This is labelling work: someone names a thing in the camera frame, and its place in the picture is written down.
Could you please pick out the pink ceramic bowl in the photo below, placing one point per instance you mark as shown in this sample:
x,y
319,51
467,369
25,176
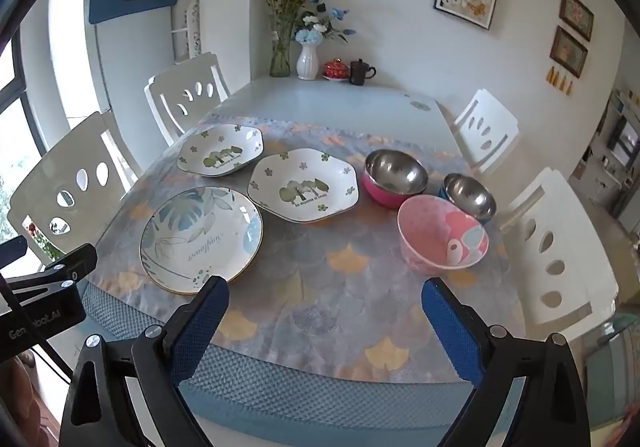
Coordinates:
x,y
440,237

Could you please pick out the blue mesh fabric pad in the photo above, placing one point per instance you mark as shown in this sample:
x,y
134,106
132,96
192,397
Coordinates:
x,y
310,397

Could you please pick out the small framed picture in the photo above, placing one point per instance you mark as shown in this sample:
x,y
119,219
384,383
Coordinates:
x,y
576,14
568,52

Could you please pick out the red teacup with saucer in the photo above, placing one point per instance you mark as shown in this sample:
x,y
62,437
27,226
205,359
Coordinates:
x,y
335,69

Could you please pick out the yellow hanging ornaments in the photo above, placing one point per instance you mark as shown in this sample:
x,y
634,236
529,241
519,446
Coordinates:
x,y
560,82

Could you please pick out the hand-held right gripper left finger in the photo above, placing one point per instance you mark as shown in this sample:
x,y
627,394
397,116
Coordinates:
x,y
209,309

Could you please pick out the green glass vase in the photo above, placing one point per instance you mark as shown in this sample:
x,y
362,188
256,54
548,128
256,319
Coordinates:
x,y
280,62

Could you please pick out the hexagonal tree print plate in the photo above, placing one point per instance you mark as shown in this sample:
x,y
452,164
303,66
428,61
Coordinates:
x,y
305,187
220,152

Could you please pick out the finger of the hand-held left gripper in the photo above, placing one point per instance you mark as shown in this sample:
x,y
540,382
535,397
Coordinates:
x,y
70,264
12,252

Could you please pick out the white ribbed vase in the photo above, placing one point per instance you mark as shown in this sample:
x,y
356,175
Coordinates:
x,y
307,64

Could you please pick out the pink steel bowl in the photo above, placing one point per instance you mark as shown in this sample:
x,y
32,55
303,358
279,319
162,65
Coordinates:
x,y
395,172

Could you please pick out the white dining chair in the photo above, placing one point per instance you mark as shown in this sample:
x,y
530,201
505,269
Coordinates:
x,y
55,172
575,237
487,112
185,87

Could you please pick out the white ornate rack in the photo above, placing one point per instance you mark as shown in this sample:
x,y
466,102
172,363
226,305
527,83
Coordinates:
x,y
192,27

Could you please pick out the blue steel bowl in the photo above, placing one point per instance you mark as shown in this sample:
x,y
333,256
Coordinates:
x,y
470,197

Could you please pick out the dark window frame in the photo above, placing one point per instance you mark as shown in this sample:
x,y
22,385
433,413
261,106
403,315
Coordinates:
x,y
20,92

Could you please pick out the blue artificial flowers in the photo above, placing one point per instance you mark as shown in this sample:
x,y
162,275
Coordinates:
x,y
315,24

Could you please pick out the round leaf print plate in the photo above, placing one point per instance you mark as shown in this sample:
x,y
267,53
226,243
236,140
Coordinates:
x,y
200,237

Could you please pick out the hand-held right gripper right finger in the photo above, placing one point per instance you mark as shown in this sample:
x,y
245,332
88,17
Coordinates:
x,y
450,322

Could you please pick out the brown lidded mug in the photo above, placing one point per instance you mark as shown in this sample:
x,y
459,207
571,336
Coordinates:
x,y
357,73

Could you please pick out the leaf pattern tablecloth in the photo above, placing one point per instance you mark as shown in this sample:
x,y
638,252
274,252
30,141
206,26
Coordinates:
x,y
350,302

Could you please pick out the white shelf unit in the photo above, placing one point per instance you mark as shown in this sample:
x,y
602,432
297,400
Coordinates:
x,y
605,167

